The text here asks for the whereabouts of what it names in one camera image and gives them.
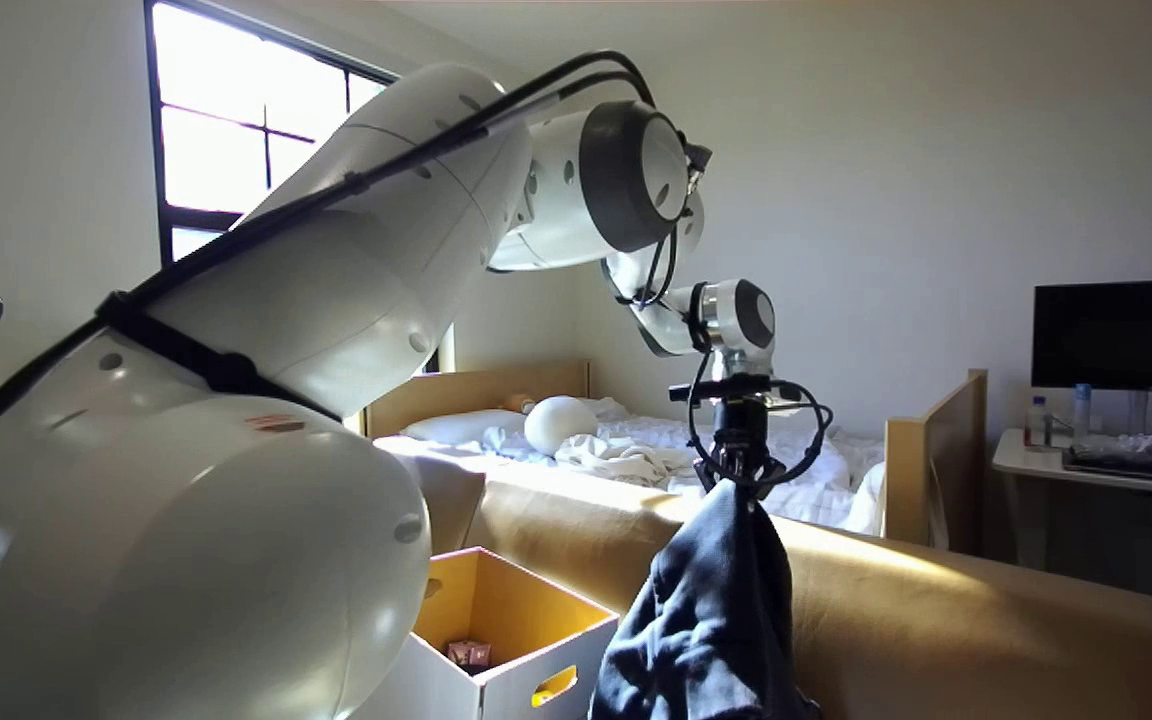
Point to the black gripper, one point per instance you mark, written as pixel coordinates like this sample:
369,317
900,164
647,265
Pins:
746,427

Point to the dark navy fleece clothing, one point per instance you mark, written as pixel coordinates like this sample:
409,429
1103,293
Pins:
717,614

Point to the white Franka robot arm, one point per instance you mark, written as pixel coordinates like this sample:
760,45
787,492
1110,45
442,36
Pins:
200,562

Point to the white cardboard box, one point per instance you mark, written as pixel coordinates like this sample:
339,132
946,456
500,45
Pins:
576,665

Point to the round white pillow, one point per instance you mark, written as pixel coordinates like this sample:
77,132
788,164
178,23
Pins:
559,421

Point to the flat white pillow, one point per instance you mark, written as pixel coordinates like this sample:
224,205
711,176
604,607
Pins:
462,427

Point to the clear plastic bottle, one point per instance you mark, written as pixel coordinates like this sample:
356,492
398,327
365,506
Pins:
1039,427

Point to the small pink item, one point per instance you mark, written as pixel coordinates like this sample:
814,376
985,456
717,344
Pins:
474,654

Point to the blue capped bottle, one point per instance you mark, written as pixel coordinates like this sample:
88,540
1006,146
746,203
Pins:
1080,408

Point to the white desk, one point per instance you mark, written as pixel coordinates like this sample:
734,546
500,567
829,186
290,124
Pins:
1110,533

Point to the black keyboard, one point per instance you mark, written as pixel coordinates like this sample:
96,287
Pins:
1136,466

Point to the black monitor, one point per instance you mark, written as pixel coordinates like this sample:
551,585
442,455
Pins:
1123,334

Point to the black framed window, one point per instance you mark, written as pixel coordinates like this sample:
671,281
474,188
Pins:
222,132

